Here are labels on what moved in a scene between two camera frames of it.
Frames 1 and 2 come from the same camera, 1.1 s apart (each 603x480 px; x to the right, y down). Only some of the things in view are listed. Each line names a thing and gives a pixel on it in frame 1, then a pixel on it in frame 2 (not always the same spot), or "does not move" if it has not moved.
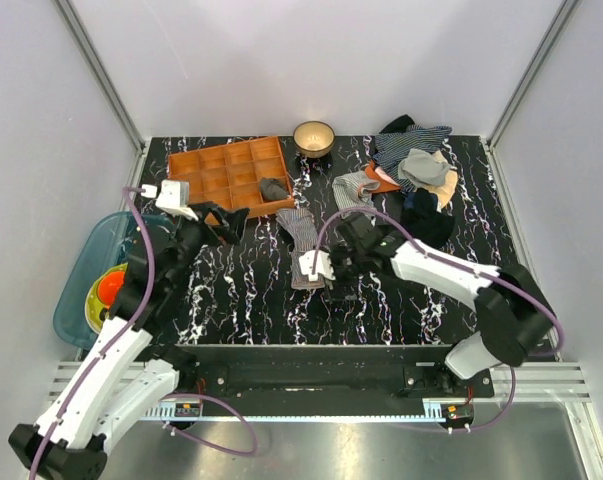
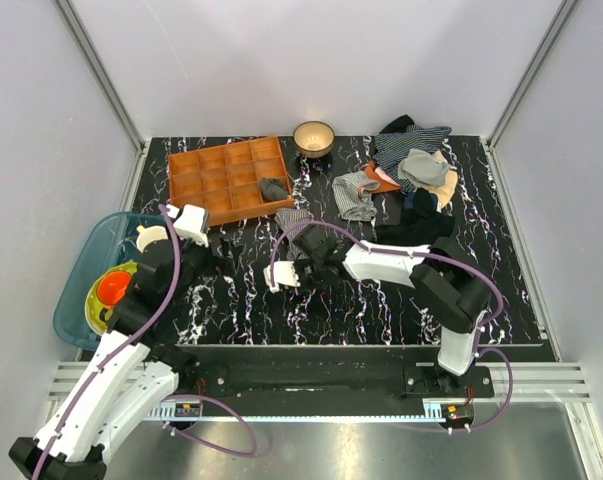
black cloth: x=429 y=227 does not move
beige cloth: x=445 y=190 does not move
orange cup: x=109 y=286 does not move
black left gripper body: x=201 y=233 to x=199 y=259
